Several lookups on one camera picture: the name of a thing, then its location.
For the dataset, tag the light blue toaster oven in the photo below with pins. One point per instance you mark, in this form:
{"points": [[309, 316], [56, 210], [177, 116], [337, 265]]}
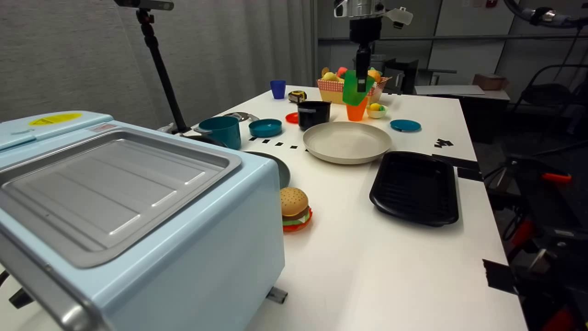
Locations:
{"points": [[140, 232]]}

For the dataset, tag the toy burger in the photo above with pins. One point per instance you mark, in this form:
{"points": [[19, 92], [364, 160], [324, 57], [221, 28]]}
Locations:
{"points": [[295, 202]]}

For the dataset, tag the grey side table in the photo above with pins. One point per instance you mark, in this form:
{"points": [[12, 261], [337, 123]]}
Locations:
{"points": [[466, 92]]}

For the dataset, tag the orange toy fruit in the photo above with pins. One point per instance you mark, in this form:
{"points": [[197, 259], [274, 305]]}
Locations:
{"points": [[375, 76]]}

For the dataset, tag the black tripod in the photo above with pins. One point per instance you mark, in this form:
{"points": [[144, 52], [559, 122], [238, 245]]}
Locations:
{"points": [[160, 66]]}

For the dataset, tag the black camera on tripod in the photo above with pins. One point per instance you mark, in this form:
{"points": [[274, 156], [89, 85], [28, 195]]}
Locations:
{"points": [[144, 4]]}

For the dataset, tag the small blue cup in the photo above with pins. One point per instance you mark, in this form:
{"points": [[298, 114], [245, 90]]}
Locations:
{"points": [[278, 88]]}

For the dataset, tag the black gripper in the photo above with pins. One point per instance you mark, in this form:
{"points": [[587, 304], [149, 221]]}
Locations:
{"points": [[366, 30]]}

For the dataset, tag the white round plate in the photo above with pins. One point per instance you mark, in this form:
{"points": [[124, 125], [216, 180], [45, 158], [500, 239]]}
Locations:
{"points": [[346, 144]]}

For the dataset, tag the teal mug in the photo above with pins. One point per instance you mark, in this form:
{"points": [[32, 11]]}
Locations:
{"points": [[221, 131]]}

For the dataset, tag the small black yellow object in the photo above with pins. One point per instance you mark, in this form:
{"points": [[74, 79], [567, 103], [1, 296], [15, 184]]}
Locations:
{"points": [[298, 96]]}

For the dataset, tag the yellow toy fruit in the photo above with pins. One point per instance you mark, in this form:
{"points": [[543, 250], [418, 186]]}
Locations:
{"points": [[330, 76]]}

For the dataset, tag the silver metal bowl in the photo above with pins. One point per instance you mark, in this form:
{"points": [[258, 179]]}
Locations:
{"points": [[239, 116]]}

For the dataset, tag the tan fruit basket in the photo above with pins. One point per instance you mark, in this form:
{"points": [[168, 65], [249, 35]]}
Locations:
{"points": [[331, 92]]}

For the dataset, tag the black chair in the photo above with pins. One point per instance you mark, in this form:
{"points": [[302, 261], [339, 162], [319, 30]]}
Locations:
{"points": [[552, 92]]}

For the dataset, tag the teal bowl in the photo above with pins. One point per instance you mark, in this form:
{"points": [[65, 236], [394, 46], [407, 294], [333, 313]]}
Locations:
{"points": [[265, 127]]}

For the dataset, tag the orange plastic cup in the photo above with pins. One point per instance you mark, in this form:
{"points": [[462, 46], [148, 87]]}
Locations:
{"points": [[357, 112]]}

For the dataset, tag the black mug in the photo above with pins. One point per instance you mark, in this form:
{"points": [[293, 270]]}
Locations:
{"points": [[313, 114]]}

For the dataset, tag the black rectangular tray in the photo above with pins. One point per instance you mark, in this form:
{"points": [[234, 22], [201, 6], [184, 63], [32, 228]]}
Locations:
{"points": [[414, 186]]}

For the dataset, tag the pink toy fruit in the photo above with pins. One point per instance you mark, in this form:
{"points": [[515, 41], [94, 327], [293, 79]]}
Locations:
{"points": [[342, 72]]}

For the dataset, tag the blue round lid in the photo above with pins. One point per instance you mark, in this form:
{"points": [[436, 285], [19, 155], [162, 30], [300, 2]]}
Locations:
{"points": [[405, 125]]}

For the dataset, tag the brown box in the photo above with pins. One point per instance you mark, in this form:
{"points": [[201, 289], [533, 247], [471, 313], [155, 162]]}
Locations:
{"points": [[489, 81]]}

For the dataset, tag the square black tape patch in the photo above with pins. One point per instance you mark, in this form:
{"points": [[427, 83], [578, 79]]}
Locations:
{"points": [[471, 171], [499, 276]]}

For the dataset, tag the red round lid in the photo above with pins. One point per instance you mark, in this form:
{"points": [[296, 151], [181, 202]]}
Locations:
{"points": [[291, 118]]}

